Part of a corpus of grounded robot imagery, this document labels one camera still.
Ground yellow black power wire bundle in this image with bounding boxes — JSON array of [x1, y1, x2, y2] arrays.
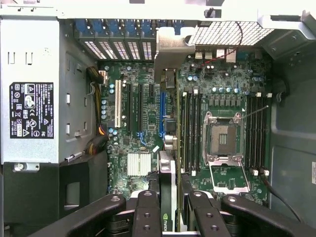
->
[[83, 65, 110, 156]]

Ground blue expansion slot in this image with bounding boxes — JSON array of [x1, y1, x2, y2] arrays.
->
[[159, 91, 166, 137]]

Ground white expansion slot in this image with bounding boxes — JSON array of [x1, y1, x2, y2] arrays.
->
[[115, 79, 122, 128]]

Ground green Dell motherboard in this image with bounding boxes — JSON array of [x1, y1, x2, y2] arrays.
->
[[98, 48, 272, 205]]

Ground silver power supply unit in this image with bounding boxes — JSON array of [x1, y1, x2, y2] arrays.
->
[[0, 14, 99, 165]]

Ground CPU socket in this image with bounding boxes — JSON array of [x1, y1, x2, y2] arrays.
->
[[202, 111, 244, 161]]

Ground RAM slot with black clips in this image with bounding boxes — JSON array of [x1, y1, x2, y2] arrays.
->
[[246, 95, 256, 173], [185, 93, 194, 172], [196, 93, 204, 172], [258, 95, 267, 173]]

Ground long black expansion slot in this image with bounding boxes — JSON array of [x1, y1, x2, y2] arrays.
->
[[126, 83, 132, 133], [137, 83, 143, 133]]

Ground black silver PC case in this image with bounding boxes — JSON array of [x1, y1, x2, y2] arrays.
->
[[0, 0, 316, 237]]

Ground silver finned chipset heatsink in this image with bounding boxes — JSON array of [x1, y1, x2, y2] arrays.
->
[[127, 153, 152, 177]]

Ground black plastic air shroud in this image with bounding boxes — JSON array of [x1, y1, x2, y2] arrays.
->
[[2, 153, 109, 237]]

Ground RAM slot with white clips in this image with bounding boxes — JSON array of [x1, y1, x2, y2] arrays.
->
[[191, 88, 199, 176], [180, 91, 188, 174], [263, 92, 273, 176], [252, 92, 262, 176]]

